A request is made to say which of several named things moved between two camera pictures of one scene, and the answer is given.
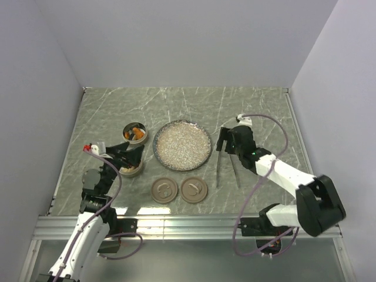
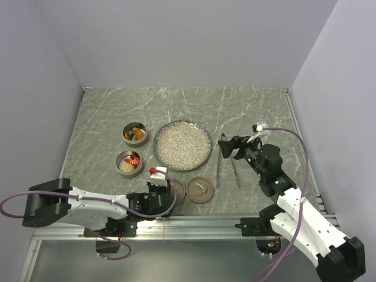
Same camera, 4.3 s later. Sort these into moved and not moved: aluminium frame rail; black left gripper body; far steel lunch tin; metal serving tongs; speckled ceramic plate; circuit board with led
Moved: black left gripper body
Not moved: metal serving tongs; aluminium frame rail; far steel lunch tin; circuit board with led; speckled ceramic plate
